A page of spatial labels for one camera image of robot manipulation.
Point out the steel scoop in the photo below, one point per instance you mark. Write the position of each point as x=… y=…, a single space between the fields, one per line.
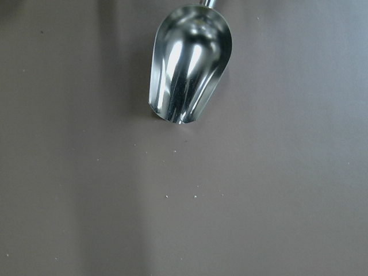
x=191 y=51

